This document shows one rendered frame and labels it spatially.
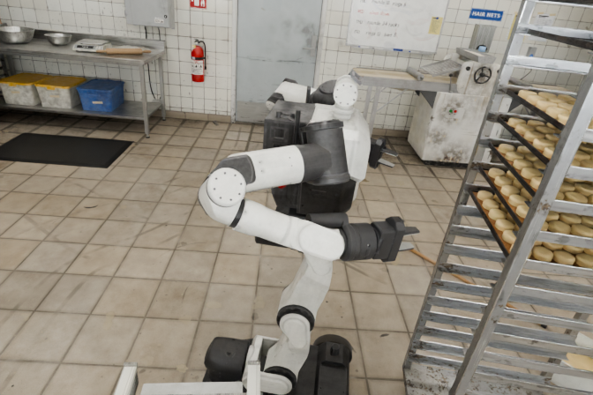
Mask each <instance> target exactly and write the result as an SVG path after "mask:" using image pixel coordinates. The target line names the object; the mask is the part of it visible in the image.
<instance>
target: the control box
mask: <svg viewBox="0 0 593 395"><path fill-rule="evenodd" d="M206 393H243V382H207V383H159V384H143V388H142V391H141V393H140V395H166V394H206Z"/></svg>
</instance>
